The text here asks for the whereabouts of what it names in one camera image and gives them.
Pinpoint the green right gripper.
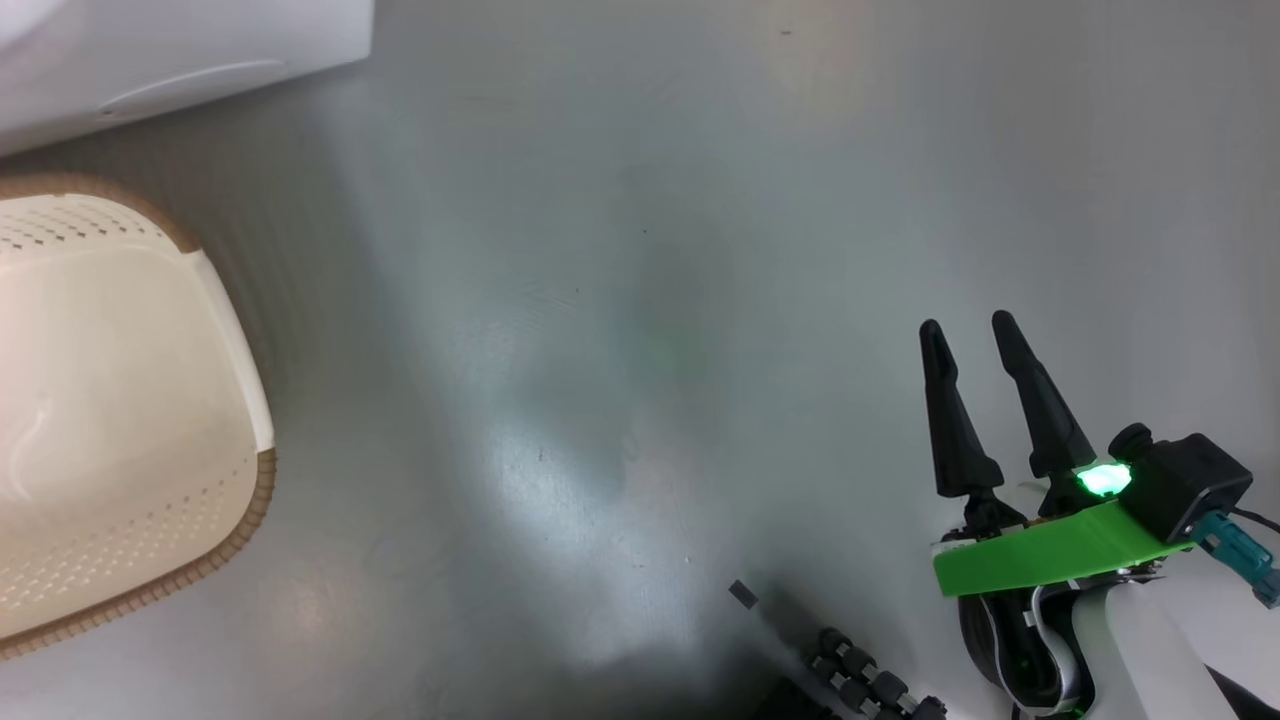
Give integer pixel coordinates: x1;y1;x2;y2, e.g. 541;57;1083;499
918;310;1196;719

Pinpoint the cream perforated laundry basket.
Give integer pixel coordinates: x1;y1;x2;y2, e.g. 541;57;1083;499
0;172;278;661

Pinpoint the white front-load washing machine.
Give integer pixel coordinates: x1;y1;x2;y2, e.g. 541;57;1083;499
0;0;375;158

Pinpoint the round white filter cover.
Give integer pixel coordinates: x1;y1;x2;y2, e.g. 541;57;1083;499
100;58;288;117

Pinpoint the right arm cable, teal connector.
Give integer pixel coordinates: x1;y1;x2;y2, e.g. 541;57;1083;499
1195;505;1280;609

